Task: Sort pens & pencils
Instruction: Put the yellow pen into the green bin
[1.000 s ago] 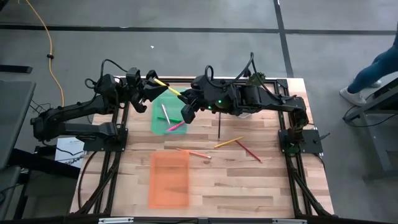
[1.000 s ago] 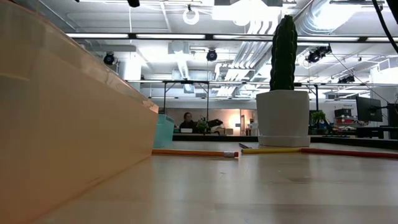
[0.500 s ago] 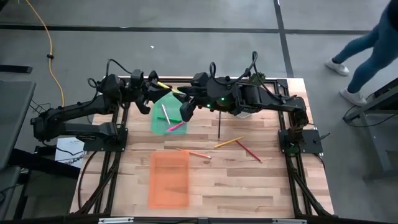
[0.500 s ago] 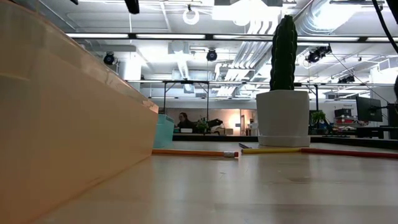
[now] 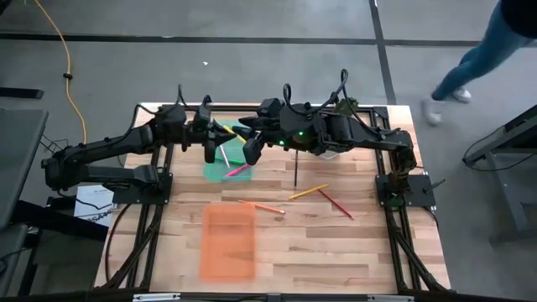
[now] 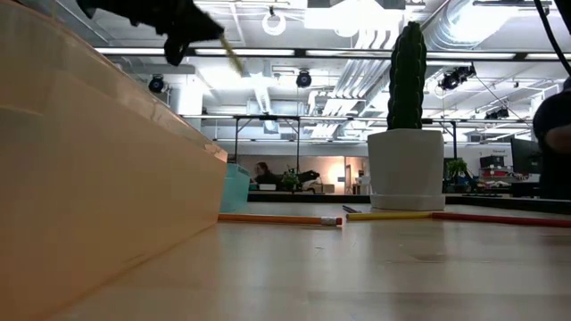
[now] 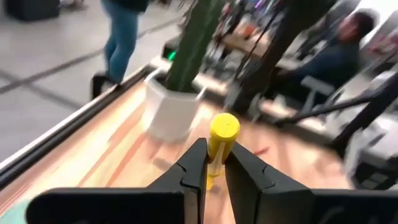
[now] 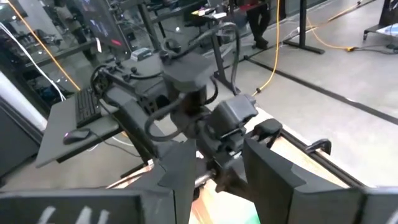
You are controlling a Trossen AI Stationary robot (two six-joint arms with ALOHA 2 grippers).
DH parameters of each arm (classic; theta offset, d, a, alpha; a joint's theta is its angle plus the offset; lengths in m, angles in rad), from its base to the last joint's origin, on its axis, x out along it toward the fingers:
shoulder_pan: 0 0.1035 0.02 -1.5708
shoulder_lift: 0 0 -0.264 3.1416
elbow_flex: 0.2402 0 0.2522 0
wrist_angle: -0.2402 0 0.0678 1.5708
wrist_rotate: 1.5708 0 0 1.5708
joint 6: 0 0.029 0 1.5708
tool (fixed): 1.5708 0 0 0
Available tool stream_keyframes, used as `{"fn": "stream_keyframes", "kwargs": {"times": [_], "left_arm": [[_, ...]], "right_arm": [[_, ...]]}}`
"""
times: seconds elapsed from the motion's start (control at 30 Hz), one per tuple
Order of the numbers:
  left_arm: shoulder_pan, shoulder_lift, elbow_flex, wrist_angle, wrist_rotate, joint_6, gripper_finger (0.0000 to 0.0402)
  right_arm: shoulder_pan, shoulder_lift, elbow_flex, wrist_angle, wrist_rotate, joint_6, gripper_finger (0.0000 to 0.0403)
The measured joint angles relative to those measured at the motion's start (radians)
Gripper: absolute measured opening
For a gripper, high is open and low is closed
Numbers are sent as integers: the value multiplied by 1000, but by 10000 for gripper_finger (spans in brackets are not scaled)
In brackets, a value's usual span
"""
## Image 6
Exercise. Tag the person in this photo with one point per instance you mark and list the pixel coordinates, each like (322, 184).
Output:
(555, 178)
(264, 176)

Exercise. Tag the black aluminium table frame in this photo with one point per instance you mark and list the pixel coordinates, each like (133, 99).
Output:
(312, 197)

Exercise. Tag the red pencil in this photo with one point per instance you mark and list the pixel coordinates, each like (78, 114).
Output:
(490, 219)

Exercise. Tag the orange pencil with eraser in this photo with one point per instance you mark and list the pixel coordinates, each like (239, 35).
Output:
(276, 219)

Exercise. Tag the black ceiling camera cluster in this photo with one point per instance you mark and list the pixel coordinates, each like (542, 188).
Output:
(455, 78)

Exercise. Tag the white plant pot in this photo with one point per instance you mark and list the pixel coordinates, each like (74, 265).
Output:
(406, 169)

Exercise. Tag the black computer monitor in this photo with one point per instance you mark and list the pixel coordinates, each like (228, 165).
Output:
(524, 156)

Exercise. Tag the yellow pencil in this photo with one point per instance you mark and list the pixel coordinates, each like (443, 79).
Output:
(388, 216)

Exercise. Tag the long linear ceiling light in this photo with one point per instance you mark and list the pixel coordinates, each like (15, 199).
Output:
(468, 55)

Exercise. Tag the orange translucent plastic tray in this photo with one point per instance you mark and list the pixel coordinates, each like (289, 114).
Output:
(89, 178)

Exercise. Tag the black ceiling track lights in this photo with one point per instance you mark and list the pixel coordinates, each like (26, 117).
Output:
(497, 113)

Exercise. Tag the black pen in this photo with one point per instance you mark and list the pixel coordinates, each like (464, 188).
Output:
(351, 209)

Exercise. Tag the green potted plant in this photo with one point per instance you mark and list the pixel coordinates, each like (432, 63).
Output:
(456, 168)

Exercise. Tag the silver ventilation duct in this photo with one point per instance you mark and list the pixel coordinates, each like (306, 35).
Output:
(450, 31)

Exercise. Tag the dark green cactus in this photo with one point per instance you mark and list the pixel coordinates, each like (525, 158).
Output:
(407, 76)

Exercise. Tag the black office desk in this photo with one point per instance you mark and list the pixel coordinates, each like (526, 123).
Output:
(524, 189)

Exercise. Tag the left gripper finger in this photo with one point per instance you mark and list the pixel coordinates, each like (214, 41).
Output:
(205, 27)

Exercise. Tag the distant black frame stand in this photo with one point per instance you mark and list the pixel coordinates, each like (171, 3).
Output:
(267, 117)

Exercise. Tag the yellow pen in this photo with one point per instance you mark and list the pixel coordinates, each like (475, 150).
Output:
(232, 55)

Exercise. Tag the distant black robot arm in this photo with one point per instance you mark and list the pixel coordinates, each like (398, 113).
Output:
(308, 175)

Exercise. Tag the small green plant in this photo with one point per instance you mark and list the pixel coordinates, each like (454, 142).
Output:
(290, 180)

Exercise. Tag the green translucent plastic tray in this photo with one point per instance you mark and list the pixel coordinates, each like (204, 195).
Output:
(234, 187)

